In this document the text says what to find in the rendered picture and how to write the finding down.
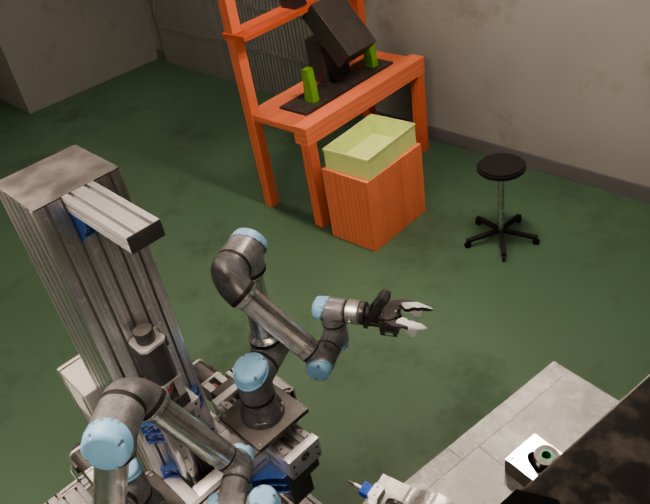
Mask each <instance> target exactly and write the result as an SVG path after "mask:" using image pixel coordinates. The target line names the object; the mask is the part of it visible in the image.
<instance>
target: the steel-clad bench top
mask: <svg viewBox="0 0 650 504"><path fill-rule="evenodd" d="M618 402H619V401H618V400H616V399H615V398H613V397H611V396H610V395H608V394H607V393H605V392H603V391H602V390H600V389H598V388H597V387H595V386H594V385H592V384H590V383H589V382H587V381H585V380H584V379H582V378H580V377H579V376H577V375H576V374H574V373H572V372H571V371H569V370H567V369H566V368H564V367H563V366H561V365H559V364H558V363H556V362H554V361H553V362H552V363H551V364H550V365H549V366H547V367H546V368H545V369H544V370H542V371H541V372H540V373H539V374H537V375H536V376H535V377H534V378H532V379H531V380H530V381H529V382H528V383H526V384H525V385H524V386H523V387H521V388H520V389H519V390H518V391H516V392H515V393H514V394H513V395H512V396H510V397H509V398H508V399H507V400H505V401H504V402H503V403H502V404H500V405H499V406H498V407H497V408H495V409H494V410H493V411H492V412H491V413H489V414H488V415H487V416H486V417H484V418H483V419H482V420H481V421H479V422H478V423H477V424H476V425H475V426H473V427H472V428H471V429H470V430H468V431H467V432H466V433H465V434H463V435H462V436H461V437H460V438H458V439H457V440H456V441H455V442H454V443H452V444H451V445H450V446H449V447H447V448H446V449H445V450H444V451H442V452H441V453H440V454H439V455H438V456H436V457H435V458H434V459H433V460H431V461H430V462H429V463H428V464H426V465H425V466H424V467H423V468H422V469H420V470H419V471H418V472H417V473H415V474H414V475H413V476H412V477H410V478H409V479H408V480H407V481H405V482H404V483H403V484H405V485H407V486H409V487H412V488H414V489H419V490H425V491H432V492H435V493H438V494H440V495H442V496H444V497H446V498H448V499H449V500H451V501H453V502H454V503H456V504H500V503H501V502H502V501H503V500H505V499H506V498H507V497H508V496H509V495H510V494H511V493H512V492H513V491H515V490H516V489H518V490H522V489H523V488H524V487H523V486H522V485H521V484H520V483H518V482H517V481H516V480H515V479H513V478H512V477H511V476H510V475H508V474H507V473H506V472H505V459H506V458H507V457H508V456H509V455H510V454H511V453H512V452H514V451H515V450H516V449H517V448H518V447H519V446H521V445H522V444H523V443H524V442H525V441H526V440H528V439H529V438H530V437H531V436H532V435H533V434H534V433H535V434H536V435H538V436H539V437H541V438H542V439H543V440H545V441H546V442H548V443H549V444H550V445H552V446H553V447H555V448H556V449H557V450H559V451H560V452H562V453H563V452H564V451H565V450H566V449H567V448H568V447H570V446H571V445H572V444H573V443H574V442H575V441H576V440H577V439H578V438H580V437H581V436H582V435H583V434H584V433H585V432H586V431H587V430H588V429H589V428H591V427H592V426H593V425H594V424H595V423H596V422H597V421H598V420H599V419H600V418H602V417H603V416H604V415H605V414H606V413H607V412H608V411H609V410H610V409H612V408H613V407H614V406H615V405H616V404H617V403H618Z"/></svg>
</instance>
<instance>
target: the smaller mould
mask: <svg viewBox="0 0 650 504"><path fill-rule="evenodd" d="M541 445H549V446H552V445H550V444H549V443H548V442H546V441H545V440H543V439H542V438H541V437H539V436H538V435H536V434H535V433H534V434H533V435H532V436H531V437H530V438H529V439H528V440H526V441H525V442H524V443H523V444H522V445H521V446H519V447H518V448H517V449H516V450H515V451H514V452H512V453H511V454H510V455H509V456H508V457H507V458H506V459H505V472H506V473H507V474H508V475H510V476H511V477H512V478H513V479H515V480H516V481H517V482H518V483H520V484H521V485H522V486H523V487H525V486H527V485H528V484H529V483H530V482H531V481H532V480H533V479H534V478H535V477H537V476H538V475H539V474H540V473H541V472H542V471H541V470H539V469H538V468H537V467H536V466H535V465H534V462H533V456H534V450H535V449H536V448H537V447H538V446H541ZM552 447H553V446H552Z"/></svg>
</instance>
